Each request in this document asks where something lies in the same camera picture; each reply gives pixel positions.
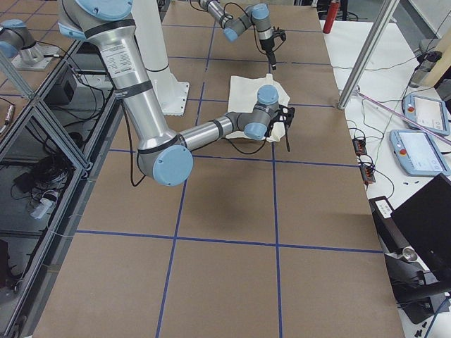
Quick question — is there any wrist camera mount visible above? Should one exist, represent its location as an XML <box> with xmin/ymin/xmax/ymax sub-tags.
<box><xmin>267</xmin><ymin>104</ymin><xmax>295</xmax><ymax>137</ymax></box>
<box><xmin>272</xmin><ymin>27</ymin><xmax>287</xmax><ymax>42</ymax></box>

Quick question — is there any far teach pendant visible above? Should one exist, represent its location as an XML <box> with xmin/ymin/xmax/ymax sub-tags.
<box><xmin>402</xmin><ymin>93</ymin><xmax>450</xmax><ymax>136</ymax></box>

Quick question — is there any white reacher grabber stick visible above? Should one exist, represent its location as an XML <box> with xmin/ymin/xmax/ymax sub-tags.
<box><xmin>352</xmin><ymin>85</ymin><xmax>451</xmax><ymax>145</ymax></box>

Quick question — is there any red cylinder bottle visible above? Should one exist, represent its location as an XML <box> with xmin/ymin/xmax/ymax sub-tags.
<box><xmin>323</xmin><ymin>0</ymin><xmax>340</xmax><ymax>34</ymax></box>

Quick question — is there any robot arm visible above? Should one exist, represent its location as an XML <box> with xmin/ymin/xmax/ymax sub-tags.
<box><xmin>198</xmin><ymin>1</ymin><xmax>286</xmax><ymax>70</ymax></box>
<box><xmin>58</xmin><ymin>1</ymin><xmax>282</xmax><ymax>186</ymax></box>

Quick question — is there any black monitor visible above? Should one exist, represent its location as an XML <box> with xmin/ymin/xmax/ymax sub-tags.
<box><xmin>369</xmin><ymin>174</ymin><xmax>450</xmax><ymax>324</ymax></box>

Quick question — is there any near teach pendant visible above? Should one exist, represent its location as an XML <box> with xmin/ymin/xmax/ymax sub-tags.
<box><xmin>389</xmin><ymin>130</ymin><xmax>450</xmax><ymax>177</ymax></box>

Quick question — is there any cream long-sleeve cat shirt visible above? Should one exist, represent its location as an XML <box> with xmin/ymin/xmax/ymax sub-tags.
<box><xmin>225</xmin><ymin>73</ymin><xmax>290</xmax><ymax>142</ymax></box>

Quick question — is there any teach pendant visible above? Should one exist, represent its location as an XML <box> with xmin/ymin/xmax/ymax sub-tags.
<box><xmin>389</xmin><ymin>130</ymin><xmax>450</xmax><ymax>177</ymax></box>
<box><xmin>402</xmin><ymin>93</ymin><xmax>450</xmax><ymax>136</ymax></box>

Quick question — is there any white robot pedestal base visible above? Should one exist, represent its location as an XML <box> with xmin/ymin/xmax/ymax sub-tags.
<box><xmin>132</xmin><ymin>0</ymin><xmax>190</xmax><ymax>116</ymax></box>

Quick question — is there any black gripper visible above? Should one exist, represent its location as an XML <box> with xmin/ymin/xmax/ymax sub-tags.
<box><xmin>259</xmin><ymin>37</ymin><xmax>277</xmax><ymax>70</ymax></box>

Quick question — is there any aluminium frame post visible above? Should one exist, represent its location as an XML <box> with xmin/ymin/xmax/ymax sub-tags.
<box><xmin>337</xmin><ymin>0</ymin><xmax>400</xmax><ymax>110</ymax></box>

